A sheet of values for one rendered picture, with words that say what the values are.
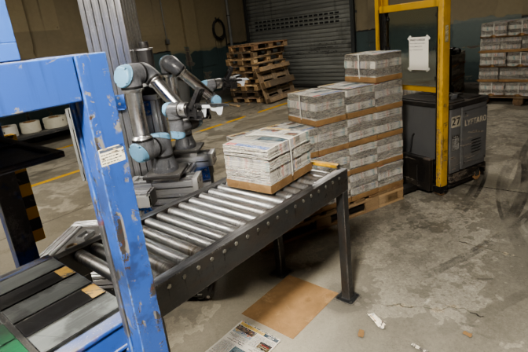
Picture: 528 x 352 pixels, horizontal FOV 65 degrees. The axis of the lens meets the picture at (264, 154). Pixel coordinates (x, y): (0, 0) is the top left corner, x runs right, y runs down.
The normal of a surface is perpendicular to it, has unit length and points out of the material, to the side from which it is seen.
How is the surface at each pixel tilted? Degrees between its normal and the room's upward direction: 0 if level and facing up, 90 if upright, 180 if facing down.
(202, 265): 90
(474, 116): 90
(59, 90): 90
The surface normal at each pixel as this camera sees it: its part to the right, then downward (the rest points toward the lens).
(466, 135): 0.47, 0.20
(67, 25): 0.76, 0.11
